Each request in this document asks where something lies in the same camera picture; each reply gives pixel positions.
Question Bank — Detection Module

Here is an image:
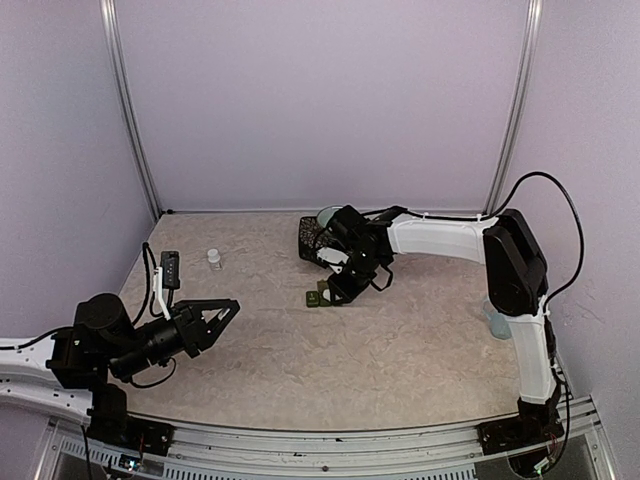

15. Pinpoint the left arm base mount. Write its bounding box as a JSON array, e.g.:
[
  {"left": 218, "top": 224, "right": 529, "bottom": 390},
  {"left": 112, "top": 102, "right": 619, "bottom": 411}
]
[{"left": 87, "top": 384, "right": 175, "bottom": 457}]

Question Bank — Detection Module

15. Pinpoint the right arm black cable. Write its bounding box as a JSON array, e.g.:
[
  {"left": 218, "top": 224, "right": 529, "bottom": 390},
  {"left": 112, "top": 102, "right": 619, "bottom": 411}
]
[{"left": 502, "top": 171, "right": 586, "bottom": 306}]

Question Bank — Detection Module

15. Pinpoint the green three-compartment pill box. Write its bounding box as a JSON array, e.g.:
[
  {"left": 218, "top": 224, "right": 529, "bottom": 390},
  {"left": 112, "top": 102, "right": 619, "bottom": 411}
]
[{"left": 305, "top": 280, "right": 333, "bottom": 308}]

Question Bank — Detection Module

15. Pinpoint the far white pill bottle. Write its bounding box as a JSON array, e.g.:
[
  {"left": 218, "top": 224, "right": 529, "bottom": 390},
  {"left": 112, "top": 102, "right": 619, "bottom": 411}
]
[{"left": 207, "top": 248, "right": 222, "bottom": 271}]

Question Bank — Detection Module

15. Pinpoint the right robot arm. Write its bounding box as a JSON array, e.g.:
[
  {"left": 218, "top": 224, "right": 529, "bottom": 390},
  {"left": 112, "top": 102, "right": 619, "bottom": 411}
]
[{"left": 311, "top": 206, "right": 560, "bottom": 444}]

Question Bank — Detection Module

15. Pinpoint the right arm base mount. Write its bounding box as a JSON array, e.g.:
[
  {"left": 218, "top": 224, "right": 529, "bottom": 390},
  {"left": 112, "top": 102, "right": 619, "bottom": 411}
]
[{"left": 476, "top": 399, "right": 564, "bottom": 455}]

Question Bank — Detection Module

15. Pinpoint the left aluminium frame post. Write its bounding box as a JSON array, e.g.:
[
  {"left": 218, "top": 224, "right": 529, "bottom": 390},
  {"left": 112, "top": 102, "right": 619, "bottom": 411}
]
[{"left": 99, "top": 0, "right": 163, "bottom": 223}]

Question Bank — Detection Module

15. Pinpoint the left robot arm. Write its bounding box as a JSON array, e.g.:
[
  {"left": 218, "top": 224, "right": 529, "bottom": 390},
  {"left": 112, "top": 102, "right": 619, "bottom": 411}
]
[{"left": 1, "top": 293, "right": 240, "bottom": 445}]

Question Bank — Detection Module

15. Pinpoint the light blue mug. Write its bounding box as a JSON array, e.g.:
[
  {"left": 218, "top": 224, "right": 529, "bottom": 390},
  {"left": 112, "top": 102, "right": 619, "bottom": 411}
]
[{"left": 482, "top": 297, "right": 511, "bottom": 340}]

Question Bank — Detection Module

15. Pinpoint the right aluminium frame post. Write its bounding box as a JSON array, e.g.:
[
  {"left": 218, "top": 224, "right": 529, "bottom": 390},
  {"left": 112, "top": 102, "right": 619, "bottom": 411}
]
[{"left": 484, "top": 0, "right": 544, "bottom": 213}]

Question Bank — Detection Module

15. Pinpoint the aluminium frame post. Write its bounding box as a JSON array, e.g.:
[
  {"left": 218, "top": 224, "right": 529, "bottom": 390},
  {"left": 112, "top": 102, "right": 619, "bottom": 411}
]
[
  {"left": 484, "top": 0, "right": 544, "bottom": 213},
  {"left": 99, "top": 0, "right": 163, "bottom": 223}
]

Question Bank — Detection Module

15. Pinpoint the celadon green bowl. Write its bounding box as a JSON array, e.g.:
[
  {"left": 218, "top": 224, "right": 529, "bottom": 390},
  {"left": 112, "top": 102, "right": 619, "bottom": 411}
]
[{"left": 316, "top": 205, "right": 342, "bottom": 228}]

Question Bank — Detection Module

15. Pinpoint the black floral square plate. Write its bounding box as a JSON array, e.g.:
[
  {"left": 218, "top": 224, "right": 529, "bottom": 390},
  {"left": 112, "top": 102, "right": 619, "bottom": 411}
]
[{"left": 298, "top": 216, "right": 339, "bottom": 266}]

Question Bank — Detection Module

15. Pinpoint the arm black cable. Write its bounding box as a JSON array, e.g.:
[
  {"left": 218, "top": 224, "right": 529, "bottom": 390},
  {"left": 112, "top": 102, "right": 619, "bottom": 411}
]
[
  {"left": 502, "top": 171, "right": 586, "bottom": 306},
  {"left": 129, "top": 242, "right": 159, "bottom": 326}
]

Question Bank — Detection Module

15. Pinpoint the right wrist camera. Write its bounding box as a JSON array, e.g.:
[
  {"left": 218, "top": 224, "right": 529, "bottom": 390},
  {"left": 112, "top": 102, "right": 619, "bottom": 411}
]
[{"left": 316, "top": 247, "right": 349, "bottom": 267}]

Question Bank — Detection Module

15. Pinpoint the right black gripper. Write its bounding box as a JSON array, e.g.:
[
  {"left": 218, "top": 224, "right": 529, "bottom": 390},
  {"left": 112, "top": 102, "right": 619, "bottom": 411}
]
[{"left": 326, "top": 249, "right": 384, "bottom": 304}]

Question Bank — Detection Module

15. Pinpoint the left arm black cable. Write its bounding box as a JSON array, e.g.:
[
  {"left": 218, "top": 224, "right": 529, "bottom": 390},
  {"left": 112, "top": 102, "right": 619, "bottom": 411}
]
[{"left": 129, "top": 242, "right": 159, "bottom": 326}]

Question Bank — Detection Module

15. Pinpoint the front aluminium rail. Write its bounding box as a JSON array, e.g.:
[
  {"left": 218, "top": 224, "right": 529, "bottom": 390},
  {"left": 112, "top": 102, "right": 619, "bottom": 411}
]
[{"left": 32, "top": 397, "right": 619, "bottom": 479}]

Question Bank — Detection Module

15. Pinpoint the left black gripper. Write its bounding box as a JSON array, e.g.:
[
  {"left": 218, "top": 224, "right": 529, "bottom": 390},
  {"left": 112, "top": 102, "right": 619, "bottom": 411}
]
[{"left": 109, "top": 299, "right": 239, "bottom": 380}]

